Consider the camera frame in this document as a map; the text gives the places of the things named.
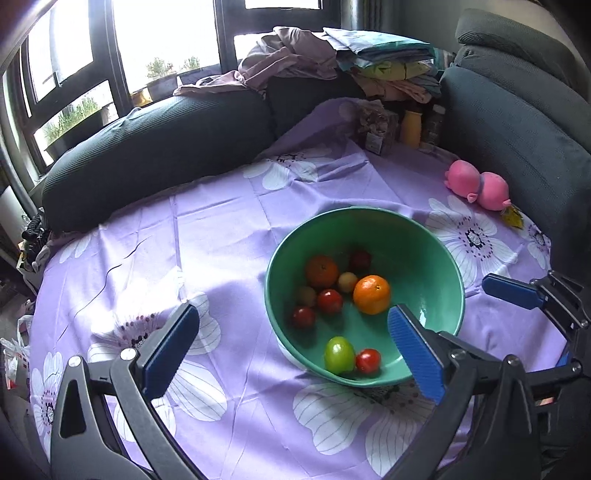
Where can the large bright orange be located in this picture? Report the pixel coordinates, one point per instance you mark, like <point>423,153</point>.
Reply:
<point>371,294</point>

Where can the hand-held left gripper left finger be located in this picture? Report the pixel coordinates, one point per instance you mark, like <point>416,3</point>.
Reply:
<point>171,350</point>

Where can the crumpled pink garment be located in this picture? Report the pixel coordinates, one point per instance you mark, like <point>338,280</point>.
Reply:
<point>286,60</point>

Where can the dark planter with green plants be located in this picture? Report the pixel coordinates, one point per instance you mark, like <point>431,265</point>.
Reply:
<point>161,83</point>
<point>74,127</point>

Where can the grey sofa backrest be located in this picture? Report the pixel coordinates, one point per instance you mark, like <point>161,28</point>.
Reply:
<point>521,129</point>

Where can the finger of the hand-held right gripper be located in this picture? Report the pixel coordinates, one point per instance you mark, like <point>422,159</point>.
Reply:
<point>554,376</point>
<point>512,290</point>

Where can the pink plush toy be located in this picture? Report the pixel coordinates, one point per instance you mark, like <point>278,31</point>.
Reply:
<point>478,185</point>

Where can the purple floral tablecloth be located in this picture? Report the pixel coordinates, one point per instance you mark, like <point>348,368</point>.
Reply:
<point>221,240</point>

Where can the black window frame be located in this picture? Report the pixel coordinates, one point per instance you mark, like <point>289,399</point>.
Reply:
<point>108,55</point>

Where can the small dark orange tangerine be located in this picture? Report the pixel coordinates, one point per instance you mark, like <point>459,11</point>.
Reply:
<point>321,271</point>

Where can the small yellow-brown round fruit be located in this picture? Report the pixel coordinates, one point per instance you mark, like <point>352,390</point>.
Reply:
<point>306,295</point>
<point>347,282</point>

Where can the stack of folded clothes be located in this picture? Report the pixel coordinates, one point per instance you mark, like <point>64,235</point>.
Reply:
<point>392,64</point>

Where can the short dark sofa cushion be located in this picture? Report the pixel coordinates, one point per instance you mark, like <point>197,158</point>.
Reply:
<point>318,99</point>

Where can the yellow bottle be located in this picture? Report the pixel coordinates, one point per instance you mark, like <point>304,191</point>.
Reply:
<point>411,130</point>

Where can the dark jar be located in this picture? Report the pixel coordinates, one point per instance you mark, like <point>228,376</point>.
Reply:
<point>434,127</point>

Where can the long dark sofa cushion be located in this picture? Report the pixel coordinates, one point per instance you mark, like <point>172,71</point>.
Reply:
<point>152,152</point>

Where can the white plastic bag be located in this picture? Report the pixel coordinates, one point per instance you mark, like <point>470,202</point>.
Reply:
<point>14,355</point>

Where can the green bowl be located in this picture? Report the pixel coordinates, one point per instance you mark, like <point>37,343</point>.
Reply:
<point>415,258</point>

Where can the green round fruit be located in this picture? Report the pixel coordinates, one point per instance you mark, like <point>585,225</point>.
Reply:
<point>339,354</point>

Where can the red cherry tomato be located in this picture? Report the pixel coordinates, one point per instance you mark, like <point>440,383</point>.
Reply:
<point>368,361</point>
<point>303,317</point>
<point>360,259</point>
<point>329,301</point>

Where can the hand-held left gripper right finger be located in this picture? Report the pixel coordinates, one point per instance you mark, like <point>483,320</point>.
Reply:
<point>415,355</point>

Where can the yellow packet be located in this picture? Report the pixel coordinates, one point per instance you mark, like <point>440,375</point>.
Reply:
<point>512,218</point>

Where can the clear snack bag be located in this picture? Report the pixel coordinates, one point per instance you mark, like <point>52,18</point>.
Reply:
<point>377,129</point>

